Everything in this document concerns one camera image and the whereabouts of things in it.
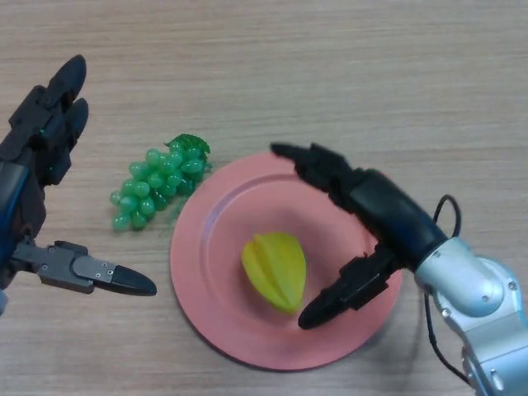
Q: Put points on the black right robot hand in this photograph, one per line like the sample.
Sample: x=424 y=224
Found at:
x=387 y=206

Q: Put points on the yellow starfruit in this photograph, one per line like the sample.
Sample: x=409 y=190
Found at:
x=276 y=268

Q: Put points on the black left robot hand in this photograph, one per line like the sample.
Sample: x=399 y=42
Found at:
x=29 y=136

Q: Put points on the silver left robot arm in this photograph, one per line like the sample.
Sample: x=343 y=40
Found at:
x=2 y=301

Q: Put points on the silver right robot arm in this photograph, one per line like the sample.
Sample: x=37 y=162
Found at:
x=482 y=288

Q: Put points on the green grape bunch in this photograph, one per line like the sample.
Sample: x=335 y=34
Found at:
x=156 y=185

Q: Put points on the pink round plate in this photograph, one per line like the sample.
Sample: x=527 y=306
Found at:
x=231 y=321

